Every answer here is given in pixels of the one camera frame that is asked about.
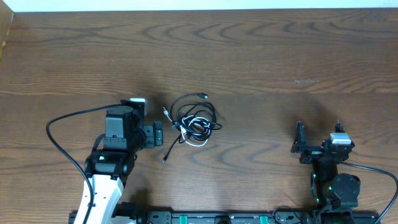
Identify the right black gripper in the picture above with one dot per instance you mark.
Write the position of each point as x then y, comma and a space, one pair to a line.
311, 154

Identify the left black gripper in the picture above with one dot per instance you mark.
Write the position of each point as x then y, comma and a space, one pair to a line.
157, 134

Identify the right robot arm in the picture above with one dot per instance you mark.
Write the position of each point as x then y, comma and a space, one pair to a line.
336, 193

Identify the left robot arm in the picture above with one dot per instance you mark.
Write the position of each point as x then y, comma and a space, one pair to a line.
112, 160

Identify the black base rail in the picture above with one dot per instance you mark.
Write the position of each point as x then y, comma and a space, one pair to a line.
280, 216

